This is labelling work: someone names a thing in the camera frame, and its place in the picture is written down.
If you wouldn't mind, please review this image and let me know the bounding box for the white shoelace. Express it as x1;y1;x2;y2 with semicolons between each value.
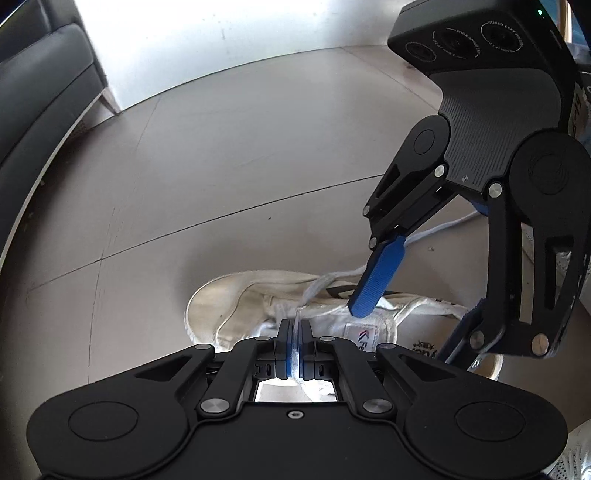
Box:
276;213;483;393

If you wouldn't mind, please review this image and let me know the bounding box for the white canvas shoe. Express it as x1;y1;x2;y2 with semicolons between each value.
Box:
185;271;504;402

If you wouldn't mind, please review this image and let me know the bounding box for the dark sofa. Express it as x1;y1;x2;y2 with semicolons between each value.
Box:
0;0;123;260

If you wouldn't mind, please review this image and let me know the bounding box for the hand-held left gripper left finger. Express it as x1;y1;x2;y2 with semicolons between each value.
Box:
134;318;294;417

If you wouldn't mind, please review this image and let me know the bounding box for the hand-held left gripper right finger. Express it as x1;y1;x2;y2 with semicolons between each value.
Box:
297;318;458;417

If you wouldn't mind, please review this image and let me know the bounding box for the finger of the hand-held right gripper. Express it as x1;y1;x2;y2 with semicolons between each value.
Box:
435;182;591;368
348;147;459;320

